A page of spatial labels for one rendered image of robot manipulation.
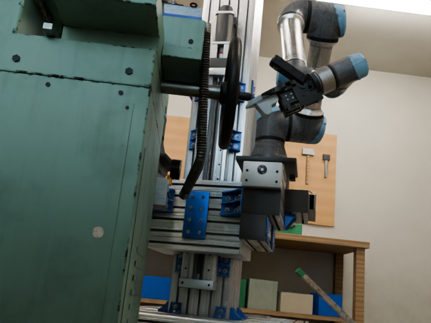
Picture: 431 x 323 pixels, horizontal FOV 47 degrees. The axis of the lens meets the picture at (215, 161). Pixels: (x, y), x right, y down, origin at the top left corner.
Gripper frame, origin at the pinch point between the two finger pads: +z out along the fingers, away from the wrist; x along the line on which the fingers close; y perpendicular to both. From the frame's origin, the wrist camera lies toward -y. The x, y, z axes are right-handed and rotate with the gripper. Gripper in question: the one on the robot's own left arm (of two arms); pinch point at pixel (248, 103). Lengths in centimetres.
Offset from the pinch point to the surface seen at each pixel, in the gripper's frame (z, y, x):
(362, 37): -181, -83, 285
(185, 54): 13.6, -11.8, -22.3
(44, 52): 42, -19, -34
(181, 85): 16.5, -7.9, -13.2
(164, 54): 18.1, -13.7, -22.4
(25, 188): 55, 7, -37
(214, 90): 9.3, -3.6, -13.1
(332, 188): -109, 30, 330
